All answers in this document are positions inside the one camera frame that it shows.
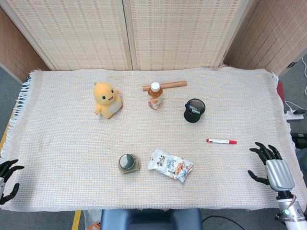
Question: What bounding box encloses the orange tea bottle white cap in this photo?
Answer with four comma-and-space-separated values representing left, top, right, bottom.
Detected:
147, 82, 164, 111

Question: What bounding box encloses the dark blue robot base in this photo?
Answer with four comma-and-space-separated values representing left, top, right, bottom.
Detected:
100, 207, 203, 230

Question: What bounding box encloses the woven bamboo folding screen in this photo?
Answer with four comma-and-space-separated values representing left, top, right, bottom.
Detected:
0, 0, 307, 83

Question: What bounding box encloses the yellow plush duck toy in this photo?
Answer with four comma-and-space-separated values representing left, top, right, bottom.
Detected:
93, 81, 123, 119

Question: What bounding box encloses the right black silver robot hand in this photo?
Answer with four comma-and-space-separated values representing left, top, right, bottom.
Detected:
247, 141, 295, 192

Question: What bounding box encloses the round grey tin can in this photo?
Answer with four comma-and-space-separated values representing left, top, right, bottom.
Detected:
118, 153, 141, 175

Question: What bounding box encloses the red white marker pen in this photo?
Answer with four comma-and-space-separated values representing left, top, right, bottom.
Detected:
206, 138, 237, 145

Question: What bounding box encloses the black mesh pen holder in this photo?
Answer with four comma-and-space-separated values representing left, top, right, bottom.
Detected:
184, 98, 206, 124

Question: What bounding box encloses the white cable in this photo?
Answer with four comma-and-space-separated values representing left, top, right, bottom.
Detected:
284, 81, 307, 113

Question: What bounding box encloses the beige woven tablecloth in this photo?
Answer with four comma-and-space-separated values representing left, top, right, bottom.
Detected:
0, 65, 307, 212

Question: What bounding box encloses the white power strip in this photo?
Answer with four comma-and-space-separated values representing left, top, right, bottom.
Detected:
284, 110, 304, 121

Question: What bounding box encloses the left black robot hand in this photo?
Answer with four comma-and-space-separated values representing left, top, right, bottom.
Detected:
0, 159, 25, 206

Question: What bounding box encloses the black cable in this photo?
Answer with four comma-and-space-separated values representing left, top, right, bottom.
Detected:
201, 215, 246, 230

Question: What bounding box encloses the brown wooden rolling pin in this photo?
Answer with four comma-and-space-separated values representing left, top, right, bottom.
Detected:
142, 80, 188, 92

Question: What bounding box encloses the blue capped marker pen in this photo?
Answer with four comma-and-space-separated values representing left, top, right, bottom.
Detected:
184, 103, 201, 115

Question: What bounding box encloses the white snack bag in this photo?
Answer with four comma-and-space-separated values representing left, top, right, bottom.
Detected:
147, 148, 194, 184

